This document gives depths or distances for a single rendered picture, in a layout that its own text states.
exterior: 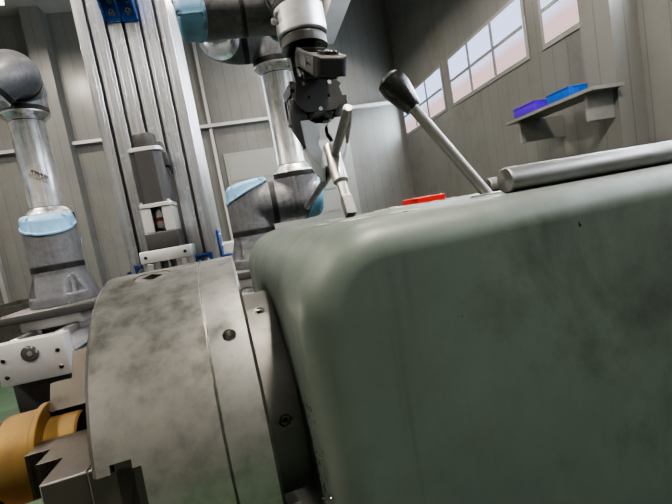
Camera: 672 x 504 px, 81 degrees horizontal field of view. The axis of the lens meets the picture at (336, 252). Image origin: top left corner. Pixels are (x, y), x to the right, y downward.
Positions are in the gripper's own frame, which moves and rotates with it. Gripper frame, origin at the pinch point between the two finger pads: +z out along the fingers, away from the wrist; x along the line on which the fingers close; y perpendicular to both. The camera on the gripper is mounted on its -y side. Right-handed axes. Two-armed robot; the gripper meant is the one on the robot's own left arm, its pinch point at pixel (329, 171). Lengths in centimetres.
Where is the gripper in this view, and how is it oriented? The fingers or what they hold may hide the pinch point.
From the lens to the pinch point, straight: 60.8
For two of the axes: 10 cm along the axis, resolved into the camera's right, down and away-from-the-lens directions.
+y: -2.9, -0.4, 9.6
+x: -9.4, 1.9, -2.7
